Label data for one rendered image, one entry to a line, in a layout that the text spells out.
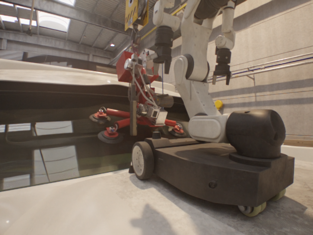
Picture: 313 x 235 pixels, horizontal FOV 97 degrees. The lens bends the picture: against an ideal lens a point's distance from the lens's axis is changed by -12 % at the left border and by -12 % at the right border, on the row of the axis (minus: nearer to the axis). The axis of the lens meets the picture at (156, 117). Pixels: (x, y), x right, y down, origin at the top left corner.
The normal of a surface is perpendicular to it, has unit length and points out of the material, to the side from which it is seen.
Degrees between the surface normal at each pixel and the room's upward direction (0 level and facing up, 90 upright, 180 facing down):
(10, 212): 46
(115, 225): 5
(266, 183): 90
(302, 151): 90
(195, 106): 90
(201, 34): 100
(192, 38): 90
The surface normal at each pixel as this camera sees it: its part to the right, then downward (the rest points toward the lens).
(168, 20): 0.47, 0.19
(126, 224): -0.04, -1.00
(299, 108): -0.81, 0.00
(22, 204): 0.22, -0.80
